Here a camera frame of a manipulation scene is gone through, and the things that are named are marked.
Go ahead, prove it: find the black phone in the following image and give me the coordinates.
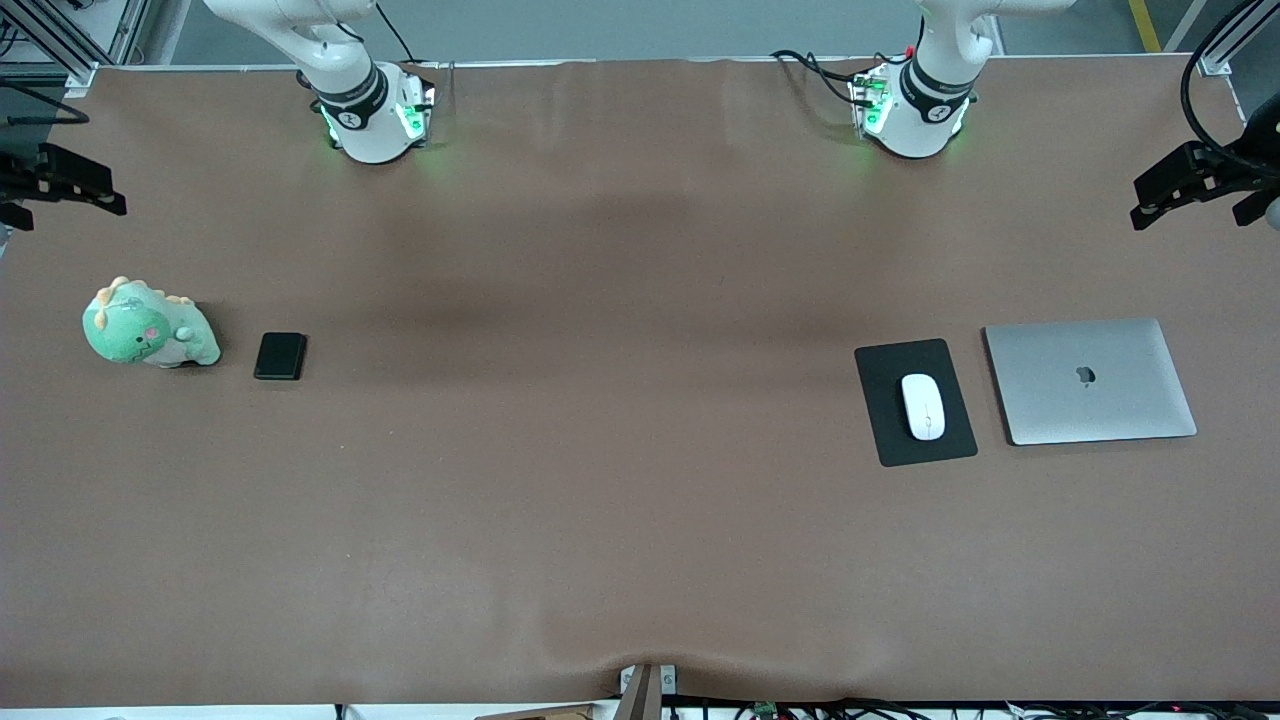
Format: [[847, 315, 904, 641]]
[[253, 332, 308, 382]]

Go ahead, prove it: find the white computer mouse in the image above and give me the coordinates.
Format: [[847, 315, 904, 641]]
[[901, 373, 947, 441]]

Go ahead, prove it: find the black mouse pad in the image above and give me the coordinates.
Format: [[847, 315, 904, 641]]
[[855, 338, 979, 468]]

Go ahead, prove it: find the green dinosaur plush toy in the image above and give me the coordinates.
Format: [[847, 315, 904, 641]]
[[82, 276, 222, 369]]

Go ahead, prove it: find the silver laptop with apple logo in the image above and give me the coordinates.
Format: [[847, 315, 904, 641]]
[[983, 318, 1198, 447]]

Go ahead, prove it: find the brown table cover mat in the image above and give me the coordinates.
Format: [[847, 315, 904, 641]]
[[0, 57, 1280, 707]]

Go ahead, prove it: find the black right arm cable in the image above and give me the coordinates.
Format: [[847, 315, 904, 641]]
[[0, 78, 91, 127]]

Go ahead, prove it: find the aluminium frame post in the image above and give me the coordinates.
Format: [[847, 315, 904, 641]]
[[0, 0, 151, 96], [1195, 0, 1271, 77]]

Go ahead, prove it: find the metal bracket with wooden post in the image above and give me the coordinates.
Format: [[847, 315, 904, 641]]
[[618, 663, 679, 720]]

